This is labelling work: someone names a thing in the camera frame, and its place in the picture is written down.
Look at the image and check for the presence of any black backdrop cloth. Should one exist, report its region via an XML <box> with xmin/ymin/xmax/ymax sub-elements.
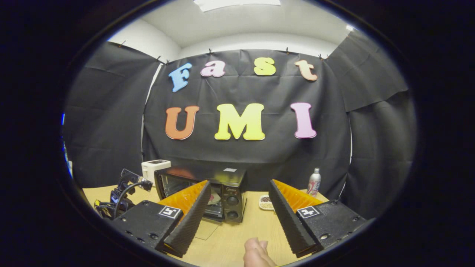
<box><xmin>63</xmin><ymin>30</ymin><xmax>418</xmax><ymax>219</ymax></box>

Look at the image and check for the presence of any large ceiling light panel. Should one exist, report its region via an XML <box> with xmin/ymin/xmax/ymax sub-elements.
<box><xmin>193</xmin><ymin>0</ymin><xmax>282</xmax><ymax>12</ymax></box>

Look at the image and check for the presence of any black electric oven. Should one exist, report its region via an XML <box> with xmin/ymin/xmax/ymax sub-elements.
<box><xmin>154</xmin><ymin>166</ymin><xmax>248</xmax><ymax>241</ymax></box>

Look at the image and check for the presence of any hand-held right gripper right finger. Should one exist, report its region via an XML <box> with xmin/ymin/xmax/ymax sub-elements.
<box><xmin>268</xmin><ymin>179</ymin><xmax>368</xmax><ymax>258</ymax></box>

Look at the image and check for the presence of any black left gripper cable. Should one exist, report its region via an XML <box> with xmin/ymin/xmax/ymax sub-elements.
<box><xmin>113</xmin><ymin>182</ymin><xmax>143</xmax><ymax>217</ymax></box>

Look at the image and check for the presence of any white toaster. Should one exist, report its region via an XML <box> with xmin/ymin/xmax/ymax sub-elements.
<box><xmin>141</xmin><ymin>159</ymin><xmax>172</xmax><ymax>186</ymax></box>

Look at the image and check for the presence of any divided white snack tray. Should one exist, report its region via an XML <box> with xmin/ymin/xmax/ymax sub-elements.
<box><xmin>259</xmin><ymin>195</ymin><xmax>275</xmax><ymax>211</ymax></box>

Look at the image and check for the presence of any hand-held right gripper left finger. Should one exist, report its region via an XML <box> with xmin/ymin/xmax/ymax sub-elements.
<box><xmin>105</xmin><ymin>181</ymin><xmax>212</xmax><ymax>258</ymax></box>

